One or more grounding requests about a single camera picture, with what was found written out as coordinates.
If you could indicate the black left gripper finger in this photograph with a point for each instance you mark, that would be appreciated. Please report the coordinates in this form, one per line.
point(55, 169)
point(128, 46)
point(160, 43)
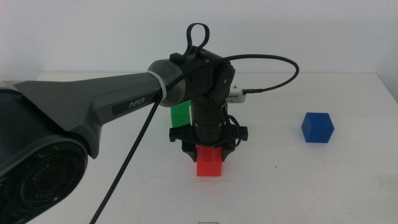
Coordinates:
point(189, 151)
point(227, 152)

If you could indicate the red cube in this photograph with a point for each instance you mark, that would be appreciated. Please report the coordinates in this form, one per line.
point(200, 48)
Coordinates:
point(210, 166)

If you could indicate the green cube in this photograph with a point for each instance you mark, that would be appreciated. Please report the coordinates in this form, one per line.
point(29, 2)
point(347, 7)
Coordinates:
point(180, 116)

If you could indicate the blue cube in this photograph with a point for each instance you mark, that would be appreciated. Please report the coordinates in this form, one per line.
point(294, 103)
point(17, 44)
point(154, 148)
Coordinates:
point(317, 129)

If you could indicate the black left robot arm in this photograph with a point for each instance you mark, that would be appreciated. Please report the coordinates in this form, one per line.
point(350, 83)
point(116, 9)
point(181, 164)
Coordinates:
point(77, 102)

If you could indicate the white zip tie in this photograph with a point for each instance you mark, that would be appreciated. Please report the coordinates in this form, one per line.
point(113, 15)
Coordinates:
point(161, 85)

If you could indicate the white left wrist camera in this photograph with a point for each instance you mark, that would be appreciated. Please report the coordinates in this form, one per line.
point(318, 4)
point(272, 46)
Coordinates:
point(236, 96)

